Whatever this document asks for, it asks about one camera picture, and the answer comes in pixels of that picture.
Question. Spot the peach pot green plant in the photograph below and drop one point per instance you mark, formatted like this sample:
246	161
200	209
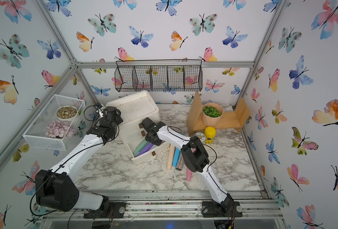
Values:
211	114

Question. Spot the white mesh wall basket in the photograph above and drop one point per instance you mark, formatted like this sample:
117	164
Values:
35	133

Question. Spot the purple toy microphone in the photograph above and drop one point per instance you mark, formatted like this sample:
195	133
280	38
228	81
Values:
145	149

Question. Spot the white bottom drawer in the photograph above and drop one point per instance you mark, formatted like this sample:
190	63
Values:
154	151

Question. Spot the pink flower petals pile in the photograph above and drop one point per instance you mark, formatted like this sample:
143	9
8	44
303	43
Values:
59	129

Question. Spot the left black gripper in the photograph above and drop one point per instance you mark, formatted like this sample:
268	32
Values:
119	119

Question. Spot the blue toy microphone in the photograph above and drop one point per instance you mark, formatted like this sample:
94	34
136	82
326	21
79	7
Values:
176	157

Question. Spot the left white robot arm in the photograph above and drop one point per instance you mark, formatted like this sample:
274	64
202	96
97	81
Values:
55	188

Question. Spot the rhinestone silver microphone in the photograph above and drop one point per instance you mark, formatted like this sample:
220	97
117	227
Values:
180	163

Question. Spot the pink toy microphone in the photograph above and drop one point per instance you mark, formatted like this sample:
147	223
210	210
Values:
189	171

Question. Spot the wooden shelf stand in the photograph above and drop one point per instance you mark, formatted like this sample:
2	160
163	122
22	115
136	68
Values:
197	120

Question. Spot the white bowl of seeds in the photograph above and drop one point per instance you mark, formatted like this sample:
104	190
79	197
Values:
66	113

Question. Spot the white plastic drawer cabinet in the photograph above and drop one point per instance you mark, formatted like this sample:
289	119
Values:
134	109

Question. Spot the wooden rolling pin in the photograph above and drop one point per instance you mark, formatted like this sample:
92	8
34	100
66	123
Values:
170	156

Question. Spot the mint green toy microphone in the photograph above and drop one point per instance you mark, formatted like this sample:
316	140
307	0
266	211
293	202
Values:
140	147

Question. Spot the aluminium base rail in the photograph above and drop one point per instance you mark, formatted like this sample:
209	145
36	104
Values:
150	205

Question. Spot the green label round tin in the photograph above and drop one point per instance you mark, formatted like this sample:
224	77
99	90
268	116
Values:
200	136

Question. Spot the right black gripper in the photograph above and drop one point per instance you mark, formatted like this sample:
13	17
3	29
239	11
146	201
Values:
156	142

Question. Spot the yellow lidded jar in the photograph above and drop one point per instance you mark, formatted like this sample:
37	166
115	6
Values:
210	133

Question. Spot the black wire wall basket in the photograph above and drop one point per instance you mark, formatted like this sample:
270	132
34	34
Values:
168	76

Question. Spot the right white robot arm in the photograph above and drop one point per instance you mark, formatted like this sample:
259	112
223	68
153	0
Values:
196	159

